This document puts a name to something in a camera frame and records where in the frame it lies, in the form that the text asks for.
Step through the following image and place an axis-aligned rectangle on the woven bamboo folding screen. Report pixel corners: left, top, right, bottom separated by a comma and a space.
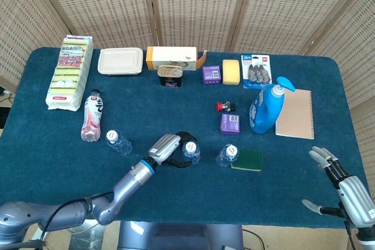
0, 0, 375, 180

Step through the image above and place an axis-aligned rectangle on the pink drink bottle black cap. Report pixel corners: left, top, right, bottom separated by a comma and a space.
80, 88, 106, 143

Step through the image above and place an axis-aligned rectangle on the black luncheon meat can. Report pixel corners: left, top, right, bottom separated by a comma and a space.
157, 65, 184, 89

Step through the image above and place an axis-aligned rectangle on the blue white blister pack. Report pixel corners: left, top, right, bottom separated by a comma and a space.
241, 54, 272, 90

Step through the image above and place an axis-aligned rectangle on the yellow sponge multipack bag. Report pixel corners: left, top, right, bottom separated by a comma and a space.
45, 35, 94, 112

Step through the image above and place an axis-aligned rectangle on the orange white carton box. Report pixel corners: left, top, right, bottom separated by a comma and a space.
145, 46, 208, 71

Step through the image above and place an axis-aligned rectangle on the clear water bottle white cap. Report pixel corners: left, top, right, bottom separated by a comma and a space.
181, 141, 202, 165
105, 129, 133, 156
215, 143, 240, 169

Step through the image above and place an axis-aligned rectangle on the brown spiral notebook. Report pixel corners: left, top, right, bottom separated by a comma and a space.
274, 88, 316, 141

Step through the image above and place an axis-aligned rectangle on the beige lidded food container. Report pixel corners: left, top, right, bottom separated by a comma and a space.
97, 47, 144, 77

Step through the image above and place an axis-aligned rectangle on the green yellow scouring sponge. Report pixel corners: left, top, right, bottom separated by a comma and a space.
230, 148, 264, 172

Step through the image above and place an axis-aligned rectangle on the red emergency stop button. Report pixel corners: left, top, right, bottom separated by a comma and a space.
216, 101, 237, 113

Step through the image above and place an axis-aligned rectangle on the shiny steel table leg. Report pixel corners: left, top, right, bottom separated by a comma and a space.
69, 222, 106, 250

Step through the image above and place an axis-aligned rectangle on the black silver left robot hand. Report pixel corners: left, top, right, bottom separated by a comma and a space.
148, 131, 200, 169

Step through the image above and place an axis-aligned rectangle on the dark blue table cloth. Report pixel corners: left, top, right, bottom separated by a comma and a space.
0, 46, 369, 230

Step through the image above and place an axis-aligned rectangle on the small purple cardboard box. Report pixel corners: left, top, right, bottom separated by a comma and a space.
219, 113, 243, 136
202, 65, 222, 85

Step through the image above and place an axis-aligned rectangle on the plain yellow sponge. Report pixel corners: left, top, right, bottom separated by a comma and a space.
221, 59, 242, 85

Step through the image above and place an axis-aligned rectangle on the blue detergent pump bottle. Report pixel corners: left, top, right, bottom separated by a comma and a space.
248, 76, 296, 135

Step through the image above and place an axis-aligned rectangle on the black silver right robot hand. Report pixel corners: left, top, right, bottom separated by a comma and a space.
301, 146, 375, 229

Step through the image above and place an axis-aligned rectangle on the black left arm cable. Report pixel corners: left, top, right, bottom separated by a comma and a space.
39, 191, 117, 246

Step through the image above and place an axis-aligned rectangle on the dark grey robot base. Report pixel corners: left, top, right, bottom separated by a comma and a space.
117, 221, 244, 250

